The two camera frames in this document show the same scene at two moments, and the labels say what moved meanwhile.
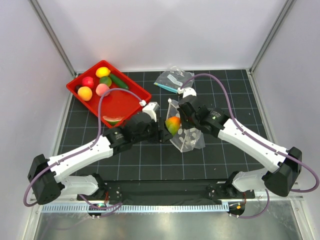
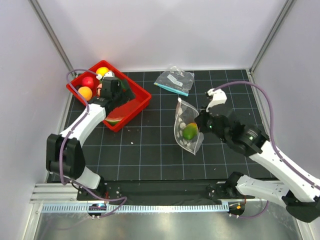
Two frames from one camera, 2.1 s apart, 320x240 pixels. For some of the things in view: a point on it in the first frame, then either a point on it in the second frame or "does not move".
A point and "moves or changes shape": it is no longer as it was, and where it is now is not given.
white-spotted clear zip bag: x=184 y=139 moves or changes shape
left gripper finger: x=161 y=128 → x=118 y=99
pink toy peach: x=101 y=88 does not move
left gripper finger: x=167 y=136 → x=127 y=94
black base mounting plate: x=170 y=192 does not move
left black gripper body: x=151 y=134 → x=119 y=89
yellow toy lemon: x=102 y=71 does not move
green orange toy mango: x=173 y=123 → x=190 y=131
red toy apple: x=88 y=81 does not move
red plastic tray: x=88 y=87 does not move
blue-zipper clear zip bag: x=174 y=79 does not move
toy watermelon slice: x=113 y=120 does not move
